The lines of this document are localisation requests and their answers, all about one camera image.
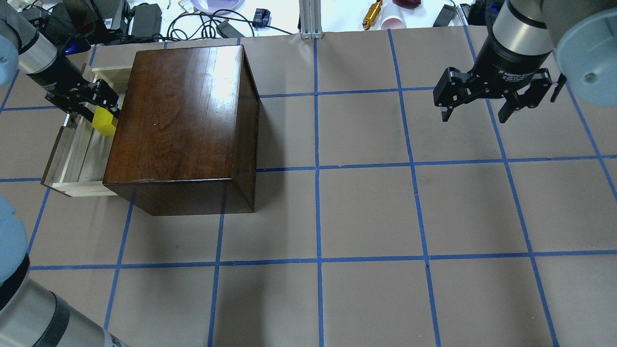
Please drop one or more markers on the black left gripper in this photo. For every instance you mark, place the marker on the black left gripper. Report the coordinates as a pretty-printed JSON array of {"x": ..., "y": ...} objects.
[{"x": 57, "y": 78}]

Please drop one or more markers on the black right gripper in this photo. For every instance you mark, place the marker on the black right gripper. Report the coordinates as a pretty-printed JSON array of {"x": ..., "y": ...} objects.
[{"x": 506, "y": 62}]

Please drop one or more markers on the yellow wooden block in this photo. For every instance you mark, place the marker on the yellow wooden block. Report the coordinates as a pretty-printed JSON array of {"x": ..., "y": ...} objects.
[{"x": 104, "y": 122}]

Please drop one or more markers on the wooden drawer with white handle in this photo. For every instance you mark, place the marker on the wooden drawer with white handle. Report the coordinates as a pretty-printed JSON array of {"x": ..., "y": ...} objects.
[{"x": 78, "y": 160}]

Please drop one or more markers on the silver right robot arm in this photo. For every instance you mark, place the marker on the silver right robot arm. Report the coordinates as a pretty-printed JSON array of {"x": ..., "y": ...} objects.
[{"x": 581, "y": 33}]

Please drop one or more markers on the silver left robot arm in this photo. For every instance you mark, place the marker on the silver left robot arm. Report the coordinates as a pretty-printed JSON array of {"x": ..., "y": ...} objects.
[{"x": 56, "y": 254}]

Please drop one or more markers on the dark wooden drawer cabinet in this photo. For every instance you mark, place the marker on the dark wooden drawer cabinet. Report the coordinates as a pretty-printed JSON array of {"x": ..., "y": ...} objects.
[{"x": 187, "y": 136}]

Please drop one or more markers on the black power adapter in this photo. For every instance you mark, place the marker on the black power adapter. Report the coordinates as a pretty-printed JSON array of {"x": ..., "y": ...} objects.
[{"x": 445, "y": 16}]

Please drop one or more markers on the black power brick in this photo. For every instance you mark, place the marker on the black power brick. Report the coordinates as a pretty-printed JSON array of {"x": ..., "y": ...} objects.
[{"x": 146, "y": 22}]

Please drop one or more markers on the red brown fruit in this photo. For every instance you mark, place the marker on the red brown fruit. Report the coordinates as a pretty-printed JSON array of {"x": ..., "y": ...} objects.
[{"x": 408, "y": 4}]

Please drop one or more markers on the pink white cup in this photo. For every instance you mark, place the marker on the pink white cup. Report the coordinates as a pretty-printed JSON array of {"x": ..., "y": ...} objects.
[{"x": 392, "y": 21}]

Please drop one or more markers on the gold metal tool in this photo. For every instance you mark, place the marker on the gold metal tool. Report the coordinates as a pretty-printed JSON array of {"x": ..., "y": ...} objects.
[{"x": 372, "y": 14}]

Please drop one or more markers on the purple plate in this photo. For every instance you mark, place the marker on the purple plate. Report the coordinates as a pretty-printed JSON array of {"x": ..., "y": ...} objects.
[{"x": 211, "y": 6}]

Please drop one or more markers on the small black blue device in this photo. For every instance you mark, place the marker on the small black blue device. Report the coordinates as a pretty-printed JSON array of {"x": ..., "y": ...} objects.
[{"x": 261, "y": 18}]

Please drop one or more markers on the aluminium frame post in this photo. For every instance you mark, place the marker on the aluminium frame post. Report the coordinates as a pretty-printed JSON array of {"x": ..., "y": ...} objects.
[{"x": 310, "y": 16}]

